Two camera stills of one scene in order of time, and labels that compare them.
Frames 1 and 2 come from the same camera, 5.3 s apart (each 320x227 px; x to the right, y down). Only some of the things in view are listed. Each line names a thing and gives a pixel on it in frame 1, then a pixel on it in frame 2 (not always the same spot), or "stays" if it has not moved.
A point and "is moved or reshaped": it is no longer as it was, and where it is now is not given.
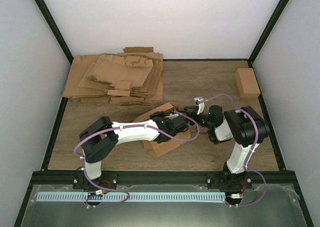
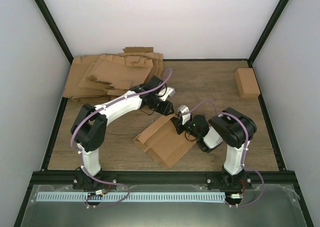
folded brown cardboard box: x=247 y=83 stays
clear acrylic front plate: x=274 y=205 stays
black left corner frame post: x=43 y=9 stays
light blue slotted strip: x=108 y=197 stays
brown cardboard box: x=155 y=147 is moved or reshaped
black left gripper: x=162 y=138 → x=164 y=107
